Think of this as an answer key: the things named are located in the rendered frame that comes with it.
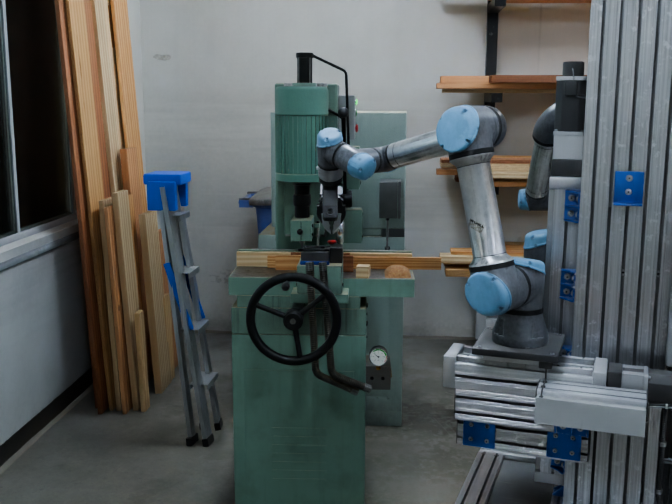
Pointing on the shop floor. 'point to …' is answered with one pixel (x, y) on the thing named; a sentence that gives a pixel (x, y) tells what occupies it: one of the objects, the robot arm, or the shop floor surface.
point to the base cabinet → (297, 424)
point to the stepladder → (179, 270)
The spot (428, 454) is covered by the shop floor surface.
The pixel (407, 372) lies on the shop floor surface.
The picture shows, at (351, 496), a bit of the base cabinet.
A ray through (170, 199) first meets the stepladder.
